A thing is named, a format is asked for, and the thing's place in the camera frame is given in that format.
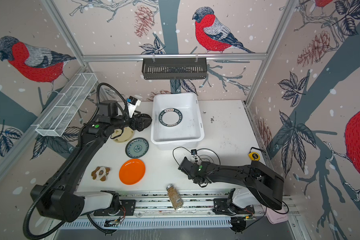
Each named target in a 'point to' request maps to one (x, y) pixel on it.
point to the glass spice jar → (176, 201)
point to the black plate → (146, 116)
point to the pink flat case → (276, 217)
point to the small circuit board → (111, 223)
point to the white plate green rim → (207, 155)
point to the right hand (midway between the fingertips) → (192, 171)
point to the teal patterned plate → (136, 147)
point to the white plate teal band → (170, 117)
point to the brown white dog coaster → (100, 173)
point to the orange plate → (132, 171)
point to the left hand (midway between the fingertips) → (144, 115)
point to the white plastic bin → (186, 135)
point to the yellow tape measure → (254, 156)
